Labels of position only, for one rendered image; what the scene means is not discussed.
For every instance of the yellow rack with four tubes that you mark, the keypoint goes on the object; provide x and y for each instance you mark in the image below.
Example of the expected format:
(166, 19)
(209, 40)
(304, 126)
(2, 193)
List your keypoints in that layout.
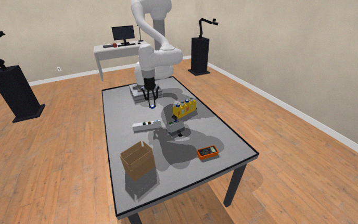
(175, 110)

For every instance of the brown cardboard box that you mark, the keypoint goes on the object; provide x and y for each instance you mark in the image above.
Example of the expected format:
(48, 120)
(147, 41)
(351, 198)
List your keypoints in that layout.
(138, 160)

